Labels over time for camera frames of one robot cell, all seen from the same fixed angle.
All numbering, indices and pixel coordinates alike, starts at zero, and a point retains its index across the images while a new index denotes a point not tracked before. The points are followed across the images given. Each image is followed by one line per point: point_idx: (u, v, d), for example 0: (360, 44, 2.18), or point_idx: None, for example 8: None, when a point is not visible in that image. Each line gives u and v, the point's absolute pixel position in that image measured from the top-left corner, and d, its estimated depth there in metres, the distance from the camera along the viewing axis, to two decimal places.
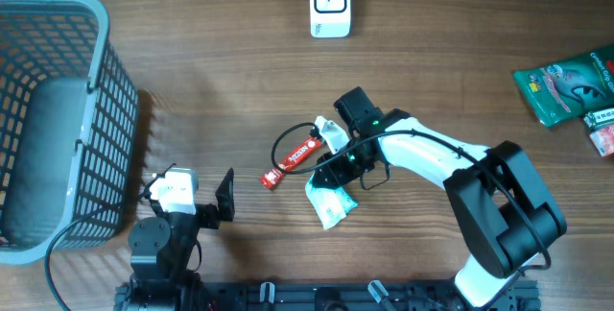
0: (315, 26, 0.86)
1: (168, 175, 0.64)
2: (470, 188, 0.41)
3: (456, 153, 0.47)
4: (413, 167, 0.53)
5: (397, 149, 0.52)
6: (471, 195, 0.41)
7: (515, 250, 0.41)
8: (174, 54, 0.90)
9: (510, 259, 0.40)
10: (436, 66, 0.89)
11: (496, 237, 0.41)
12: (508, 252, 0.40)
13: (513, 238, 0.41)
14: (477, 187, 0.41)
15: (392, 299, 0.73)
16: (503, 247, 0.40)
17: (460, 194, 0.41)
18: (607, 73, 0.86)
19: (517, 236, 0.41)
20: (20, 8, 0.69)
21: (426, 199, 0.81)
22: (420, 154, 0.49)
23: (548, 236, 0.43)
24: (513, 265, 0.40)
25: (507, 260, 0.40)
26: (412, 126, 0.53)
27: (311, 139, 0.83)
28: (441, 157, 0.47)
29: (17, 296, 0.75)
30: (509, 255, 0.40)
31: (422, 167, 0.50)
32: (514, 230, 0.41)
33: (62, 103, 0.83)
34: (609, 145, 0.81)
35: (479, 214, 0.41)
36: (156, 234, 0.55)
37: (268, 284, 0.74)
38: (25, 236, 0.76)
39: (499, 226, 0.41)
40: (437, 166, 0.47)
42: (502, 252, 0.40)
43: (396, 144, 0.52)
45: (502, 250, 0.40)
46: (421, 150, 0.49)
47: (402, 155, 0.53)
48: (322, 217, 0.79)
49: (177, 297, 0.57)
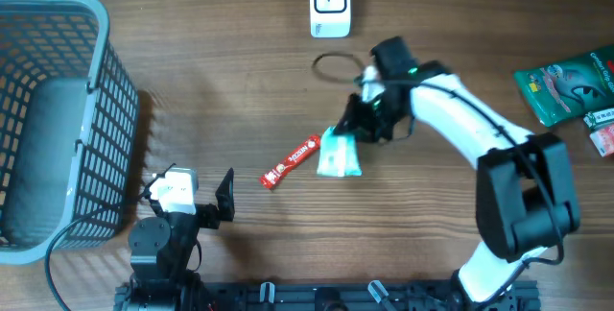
0: (315, 26, 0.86)
1: (168, 175, 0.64)
2: (504, 170, 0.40)
3: (495, 131, 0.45)
4: (441, 129, 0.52)
5: (431, 106, 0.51)
6: (502, 176, 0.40)
7: (526, 236, 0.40)
8: (175, 54, 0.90)
9: (518, 243, 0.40)
10: None
11: (510, 221, 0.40)
12: (517, 237, 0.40)
13: (529, 224, 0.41)
14: (510, 169, 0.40)
15: (392, 299, 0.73)
16: (514, 229, 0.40)
17: (491, 172, 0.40)
18: (607, 73, 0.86)
19: (532, 222, 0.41)
20: (20, 8, 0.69)
21: (426, 200, 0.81)
22: (454, 119, 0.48)
23: (563, 230, 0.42)
24: (519, 248, 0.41)
25: (514, 243, 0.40)
26: (453, 85, 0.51)
27: (311, 139, 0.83)
28: (478, 130, 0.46)
29: (17, 296, 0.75)
30: (518, 239, 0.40)
31: (453, 131, 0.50)
32: (532, 217, 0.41)
33: (62, 103, 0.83)
34: (609, 145, 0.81)
35: (501, 196, 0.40)
36: (155, 234, 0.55)
37: (268, 284, 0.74)
38: (25, 236, 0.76)
39: (519, 209, 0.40)
40: (473, 139, 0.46)
42: (511, 234, 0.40)
43: (430, 101, 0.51)
45: (512, 233, 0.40)
46: (458, 114, 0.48)
47: (434, 115, 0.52)
48: (321, 162, 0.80)
49: (177, 297, 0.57)
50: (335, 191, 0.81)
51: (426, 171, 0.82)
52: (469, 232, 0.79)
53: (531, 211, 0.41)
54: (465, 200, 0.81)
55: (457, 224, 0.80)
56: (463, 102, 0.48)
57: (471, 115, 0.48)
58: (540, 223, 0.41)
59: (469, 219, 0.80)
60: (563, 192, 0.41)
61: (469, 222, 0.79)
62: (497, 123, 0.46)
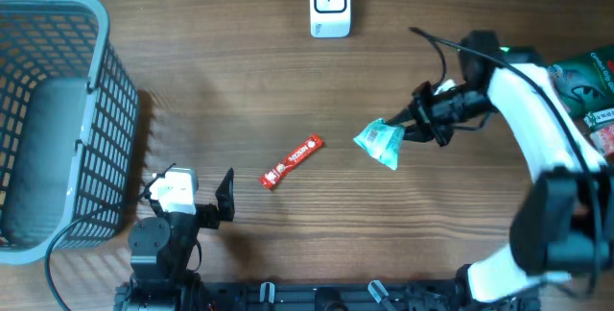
0: (315, 26, 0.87)
1: (168, 175, 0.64)
2: (567, 187, 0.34)
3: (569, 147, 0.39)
4: (508, 117, 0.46)
5: (509, 90, 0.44)
6: (561, 195, 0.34)
7: (558, 257, 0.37)
8: (175, 53, 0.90)
9: (547, 260, 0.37)
10: (436, 65, 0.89)
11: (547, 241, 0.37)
12: (549, 255, 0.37)
13: (564, 248, 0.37)
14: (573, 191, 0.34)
15: (392, 299, 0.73)
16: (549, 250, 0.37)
17: (550, 186, 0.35)
18: (607, 73, 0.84)
19: (571, 248, 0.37)
20: (20, 8, 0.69)
21: (426, 199, 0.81)
22: (531, 117, 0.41)
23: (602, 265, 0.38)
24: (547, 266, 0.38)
25: (544, 260, 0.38)
26: (541, 79, 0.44)
27: (311, 139, 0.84)
28: (553, 138, 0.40)
29: (17, 296, 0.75)
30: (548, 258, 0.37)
31: (521, 125, 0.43)
32: (573, 240, 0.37)
33: (62, 103, 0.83)
34: (609, 145, 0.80)
35: (550, 216, 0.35)
36: (155, 234, 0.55)
37: (268, 284, 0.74)
38: (25, 236, 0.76)
39: (566, 232, 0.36)
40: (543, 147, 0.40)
42: (542, 251, 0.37)
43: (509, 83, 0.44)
45: (544, 251, 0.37)
46: (537, 110, 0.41)
47: (508, 99, 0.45)
48: (366, 135, 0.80)
49: (177, 297, 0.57)
50: (335, 192, 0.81)
51: (426, 171, 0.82)
52: (469, 232, 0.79)
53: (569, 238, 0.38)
54: (465, 200, 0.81)
55: (457, 224, 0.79)
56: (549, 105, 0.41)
57: (551, 116, 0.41)
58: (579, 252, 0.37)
59: (469, 219, 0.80)
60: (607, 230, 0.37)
61: (469, 222, 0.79)
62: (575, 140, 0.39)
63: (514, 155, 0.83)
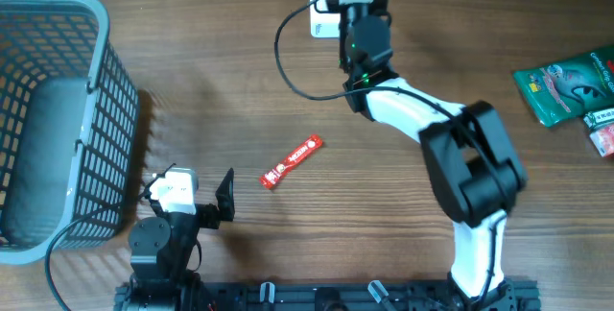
0: (315, 26, 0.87)
1: (168, 175, 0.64)
2: (483, 186, 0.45)
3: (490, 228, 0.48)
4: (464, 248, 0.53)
5: (387, 106, 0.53)
6: (455, 166, 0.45)
7: (476, 198, 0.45)
8: (175, 53, 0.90)
9: (470, 205, 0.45)
10: (436, 65, 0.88)
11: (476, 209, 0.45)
12: (468, 200, 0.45)
13: (479, 187, 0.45)
14: (482, 184, 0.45)
15: (392, 299, 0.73)
16: (460, 181, 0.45)
17: (468, 196, 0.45)
18: (607, 73, 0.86)
19: (484, 188, 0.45)
20: (21, 9, 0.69)
21: (426, 200, 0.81)
22: (479, 252, 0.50)
23: (511, 192, 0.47)
24: (473, 212, 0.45)
25: (468, 206, 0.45)
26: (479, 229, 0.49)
27: (311, 139, 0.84)
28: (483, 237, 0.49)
29: (17, 296, 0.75)
30: (471, 203, 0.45)
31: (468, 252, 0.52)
32: (485, 184, 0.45)
33: (62, 103, 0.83)
34: (609, 145, 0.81)
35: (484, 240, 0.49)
36: (156, 234, 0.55)
37: (268, 284, 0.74)
38: (25, 236, 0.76)
39: (484, 193, 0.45)
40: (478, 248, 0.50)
42: (464, 194, 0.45)
43: (382, 102, 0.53)
45: (463, 197, 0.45)
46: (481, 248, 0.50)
47: (385, 113, 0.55)
48: None
49: (177, 297, 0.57)
50: (335, 192, 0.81)
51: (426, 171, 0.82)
52: None
53: (503, 167, 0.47)
54: None
55: None
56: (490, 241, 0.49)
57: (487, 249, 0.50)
58: (439, 140, 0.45)
59: None
60: (503, 151, 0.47)
61: None
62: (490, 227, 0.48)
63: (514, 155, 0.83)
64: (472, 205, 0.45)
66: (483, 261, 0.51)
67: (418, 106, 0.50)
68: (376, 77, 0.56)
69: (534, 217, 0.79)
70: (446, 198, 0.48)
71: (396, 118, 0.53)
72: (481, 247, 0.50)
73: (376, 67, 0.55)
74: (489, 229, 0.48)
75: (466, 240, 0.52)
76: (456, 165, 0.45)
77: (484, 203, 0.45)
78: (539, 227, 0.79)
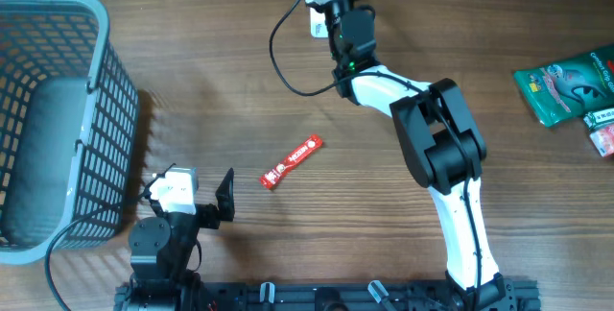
0: (315, 26, 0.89)
1: (168, 175, 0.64)
2: (445, 155, 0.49)
3: (463, 197, 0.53)
4: (447, 229, 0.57)
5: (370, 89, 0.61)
6: (420, 136, 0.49)
7: (440, 164, 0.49)
8: (174, 53, 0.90)
9: (435, 171, 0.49)
10: (436, 65, 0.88)
11: (446, 175, 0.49)
12: (433, 165, 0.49)
13: (441, 155, 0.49)
14: (447, 153, 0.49)
15: (392, 299, 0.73)
16: (425, 149, 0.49)
17: (433, 162, 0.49)
18: (607, 73, 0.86)
19: (446, 155, 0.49)
20: (20, 8, 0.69)
21: (426, 199, 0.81)
22: (459, 227, 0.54)
23: (475, 159, 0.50)
24: (436, 177, 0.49)
25: (432, 171, 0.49)
26: (453, 202, 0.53)
27: (311, 139, 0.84)
28: (458, 210, 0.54)
29: (17, 296, 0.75)
30: (435, 167, 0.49)
31: (451, 230, 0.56)
32: (449, 153, 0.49)
33: (62, 103, 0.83)
34: (609, 145, 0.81)
35: (461, 213, 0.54)
36: (156, 234, 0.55)
37: (268, 284, 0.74)
38: (25, 236, 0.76)
39: (448, 159, 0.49)
40: (457, 221, 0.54)
42: (428, 161, 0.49)
43: (366, 84, 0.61)
45: (429, 162, 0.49)
46: (460, 222, 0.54)
47: (369, 97, 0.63)
48: None
49: (177, 297, 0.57)
50: (335, 192, 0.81)
51: None
52: None
53: (466, 138, 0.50)
54: None
55: None
56: (468, 212, 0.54)
57: (468, 221, 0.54)
58: (407, 112, 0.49)
59: None
60: (466, 122, 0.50)
61: None
62: (462, 196, 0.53)
63: (514, 155, 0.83)
64: (435, 170, 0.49)
66: (466, 236, 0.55)
67: (392, 84, 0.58)
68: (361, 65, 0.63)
69: (533, 217, 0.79)
70: (413, 164, 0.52)
71: (378, 100, 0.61)
72: (460, 220, 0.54)
73: (362, 57, 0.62)
74: (461, 198, 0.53)
75: (445, 219, 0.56)
76: (421, 133, 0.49)
77: (446, 170, 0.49)
78: (539, 227, 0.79)
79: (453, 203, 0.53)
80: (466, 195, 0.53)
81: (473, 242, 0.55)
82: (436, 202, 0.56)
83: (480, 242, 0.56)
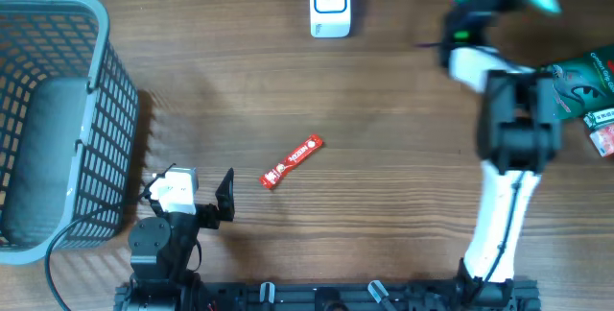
0: (315, 26, 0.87)
1: (168, 175, 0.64)
2: (515, 134, 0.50)
3: (514, 186, 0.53)
4: (484, 211, 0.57)
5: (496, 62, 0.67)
6: (499, 109, 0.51)
7: (507, 140, 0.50)
8: (175, 53, 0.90)
9: (500, 144, 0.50)
10: (436, 66, 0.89)
11: (510, 154, 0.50)
12: (500, 138, 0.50)
13: (513, 134, 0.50)
14: (518, 133, 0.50)
15: (392, 299, 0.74)
16: (501, 122, 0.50)
17: (500, 135, 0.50)
18: (607, 73, 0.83)
19: (518, 136, 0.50)
20: (20, 9, 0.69)
21: (426, 199, 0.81)
22: (495, 212, 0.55)
23: (543, 153, 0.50)
24: (498, 152, 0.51)
25: (498, 143, 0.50)
26: (503, 185, 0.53)
27: (311, 139, 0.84)
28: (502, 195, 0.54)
29: (17, 296, 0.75)
30: (502, 140, 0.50)
31: (486, 213, 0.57)
32: (519, 133, 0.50)
33: (62, 103, 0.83)
34: (609, 145, 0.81)
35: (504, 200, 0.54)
36: (156, 234, 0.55)
37: (268, 284, 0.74)
38: (25, 236, 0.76)
39: (515, 139, 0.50)
40: (496, 205, 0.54)
42: (497, 133, 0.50)
43: (469, 58, 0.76)
45: (498, 135, 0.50)
46: (501, 208, 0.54)
47: (466, 68, 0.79)
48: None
49: (177, 297, 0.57)
50: (335, 192, 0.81)
51: (426, 171, 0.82)
52: (469, 232, 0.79)
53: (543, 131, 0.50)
54: (465, 200, 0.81)
55: (457, 224, 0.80)
56: (512, 203, 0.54)
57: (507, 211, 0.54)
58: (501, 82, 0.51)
59: (468, 219, 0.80)
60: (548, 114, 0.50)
61: (469, 222, 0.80)
62: (514, 186, 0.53)
63: None
64: (500, 144, 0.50)
66: (498, 227, 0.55)
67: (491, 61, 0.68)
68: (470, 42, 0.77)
69: (533, 217, 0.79)
70: (484, 135, 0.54)
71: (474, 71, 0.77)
72: (500, 205, 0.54)
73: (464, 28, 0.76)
74: (512, 186, 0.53)
75: (488, 201, 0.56)
76: (503, 107, 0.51)
77: (510, 148, 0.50)
78: (538, 227, 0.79)
79: (502, 185, 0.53)
80: (518, 183, 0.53)
81: (501, 235, 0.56)
82: (486, 179, 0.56)
83: (510, 239, 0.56)
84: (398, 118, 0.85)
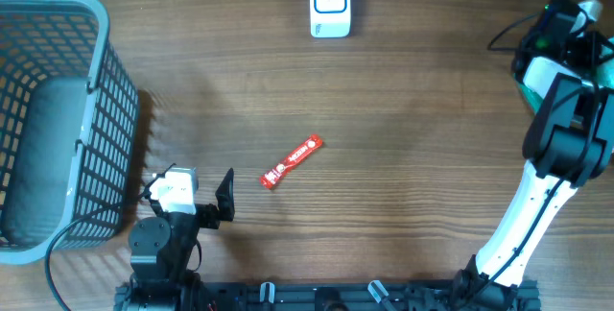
0: (315, 26, 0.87)
1: (168, 175, 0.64)
2: (569, 139, 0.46)
3: (548, 192, 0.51)
4: (510, 211, 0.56)
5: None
6: (562, 109, 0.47)
7: (558, 141, 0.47)
8: (175, 53, 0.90)
9: (549, 143, 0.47)
10: (436, 65, 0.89)
11: (555, 157, 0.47)
12: (551, 137, 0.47)
13: (565, 139, 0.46)
14: (572, 139, 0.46)
15: (392, 299, 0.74)
16: (556, 123, 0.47)
17: (554, 134, 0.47)
18: None
19: (572, 140, 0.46)
20: (20, 9, 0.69)
21: (426, 199, 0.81)
22: (521, 214, 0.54)
23: (588, 167, 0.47)
24: (545, 151, 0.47)
25: (547, 143, 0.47)
26: (537, 187, 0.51)
27: (311, 139, 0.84)
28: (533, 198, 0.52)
29: (17, 296, 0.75)
30: (553, 140, 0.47)
31: (512, 213, 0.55)
32: (573, 138, 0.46)
33: (62, 103, 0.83)
34: None
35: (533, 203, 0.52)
36: (155, 234, 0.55)
37: (268, 284, 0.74)
38: (25, 236, 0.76)
39: (567, 143, 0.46)
40: (524, 207, 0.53)
42: (551, 131, 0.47)
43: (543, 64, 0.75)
45: (550, 133, 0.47)
46: (529, 211, 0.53)
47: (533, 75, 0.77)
48: None
49: (177, 297, 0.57)
50: (336, 192, 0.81)
51: (426, 171, 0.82)
52: (469, 232, 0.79)
53: (598, 147, 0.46)
54: (465, 199, 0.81)
55: (457, 224, 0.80)
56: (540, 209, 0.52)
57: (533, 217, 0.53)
58: (570, 83, 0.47)
59: (469, 219, 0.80)
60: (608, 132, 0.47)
61: (469, 222, 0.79)
62: (549, 192, 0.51)
63: (514, 155, 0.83)
64: (549, 143, 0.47)
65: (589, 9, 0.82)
66: (519, 229, 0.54)
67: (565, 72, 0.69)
68: (546, 51, 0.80)
69: None
70: (533, 131, 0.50)
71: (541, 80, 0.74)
72: (528, 207, 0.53)
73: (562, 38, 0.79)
74: (546, 191, 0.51)
75: (518, 201, 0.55)
76: (567, 108, 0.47)
77: (559, 152, 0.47)
78: None
79: (538, 187, 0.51)
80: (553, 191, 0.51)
81: (519, 238, 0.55)
82: (523, 179, 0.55)
83: (528, 245, 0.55)
84: (398, 118, 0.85)
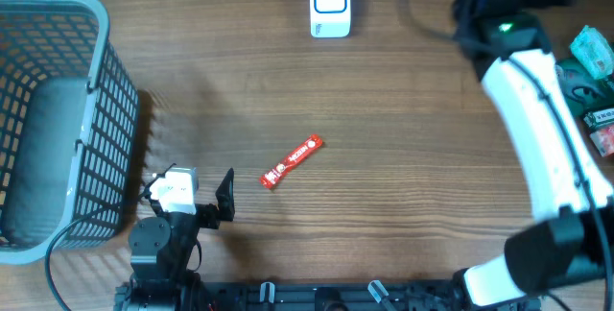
0: (315, 26, 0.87)
1: (168, 175, 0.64)
2: (577, 275, 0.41)
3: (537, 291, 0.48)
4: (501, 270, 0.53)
5: (505, 84, 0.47)
6: (564, 265, 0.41)
7: (565, 283, 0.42)
8: (175, 53, 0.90)
9: (554, 284, 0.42)
10: (436, 66, 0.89)
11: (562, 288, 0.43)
12: (556, 283, 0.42)
13: (574, 276, 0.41)
14: (580, 275, 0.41)
15: (392, 299, 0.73)
16: (563, 271, 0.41)
17: (557, 281, 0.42)
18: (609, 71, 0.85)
19: (578, 275, 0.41)
20: (20, 9, 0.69)
21: (426, 199, 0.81)
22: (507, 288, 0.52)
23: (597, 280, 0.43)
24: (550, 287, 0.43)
25: (552, 284, 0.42)
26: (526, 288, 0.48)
27: (311, 139, 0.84)
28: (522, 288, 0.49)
29: (17, 296, 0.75)
30: (557, 283, 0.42)
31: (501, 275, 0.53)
32: (581, 273, 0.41)
33: (62, 103, 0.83)
34: (608, 145, 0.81)
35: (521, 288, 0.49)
36: (156, 234, 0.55)
37: (268, 284, 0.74)
38: (25, 236, 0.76)
39: (575, 279, 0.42)
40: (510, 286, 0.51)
42: (554, 278, 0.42)
43: (511, 83, 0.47)
45: (554, 280, 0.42)
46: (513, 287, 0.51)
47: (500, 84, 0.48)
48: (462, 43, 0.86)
49: (177, 297, 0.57)
50: (335, 192, 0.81)
51: (426, 171, 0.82)
52: (469, 232, 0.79)
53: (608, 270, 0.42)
54: (465, 199, 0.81)
55: (457, 224, 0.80)
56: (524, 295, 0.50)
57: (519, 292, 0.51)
58: (574, 233, 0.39)
59: (469, 219, 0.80)
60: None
61: (469, 222, 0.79)
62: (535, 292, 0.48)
63: (514, 155, 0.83)
64: (554, 285, 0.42)
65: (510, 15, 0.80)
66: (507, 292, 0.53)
67: (516, 95, 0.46)
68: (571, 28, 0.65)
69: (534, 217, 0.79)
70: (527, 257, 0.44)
71: (507, 99, 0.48)
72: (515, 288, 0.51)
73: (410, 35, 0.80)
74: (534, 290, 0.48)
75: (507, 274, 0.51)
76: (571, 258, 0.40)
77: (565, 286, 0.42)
78: None
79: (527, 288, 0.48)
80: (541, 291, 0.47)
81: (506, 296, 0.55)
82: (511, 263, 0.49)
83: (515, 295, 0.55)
84: (398, 118, 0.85)
